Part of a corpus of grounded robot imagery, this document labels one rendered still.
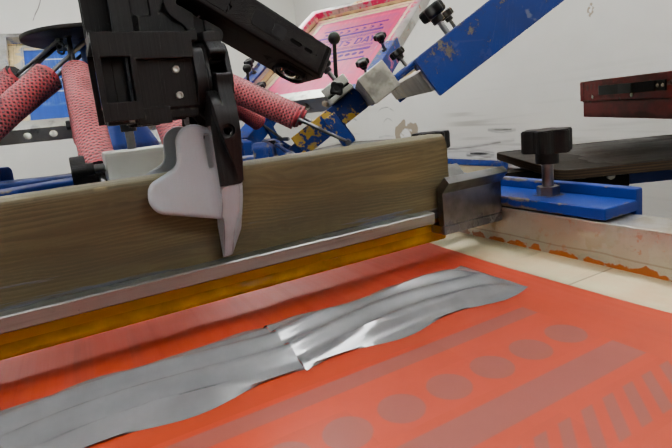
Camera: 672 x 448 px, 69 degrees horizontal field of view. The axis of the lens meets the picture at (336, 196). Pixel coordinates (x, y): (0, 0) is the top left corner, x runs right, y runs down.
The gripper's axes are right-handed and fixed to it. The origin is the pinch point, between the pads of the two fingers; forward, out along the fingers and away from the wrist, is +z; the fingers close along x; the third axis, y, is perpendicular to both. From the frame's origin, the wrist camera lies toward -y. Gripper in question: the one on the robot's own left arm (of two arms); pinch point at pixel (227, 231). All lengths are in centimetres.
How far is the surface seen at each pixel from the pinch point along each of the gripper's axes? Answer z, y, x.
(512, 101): -5, -200, -152
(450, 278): 5.6, -14.8, 7.3
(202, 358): 5.5, 4.5, 7.6
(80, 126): -10, 7, -51
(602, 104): -4, -104, -38
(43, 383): 6.2, 12.9, 3.0
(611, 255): 5.0, -25.6, 13.3
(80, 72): -19, 6, -62
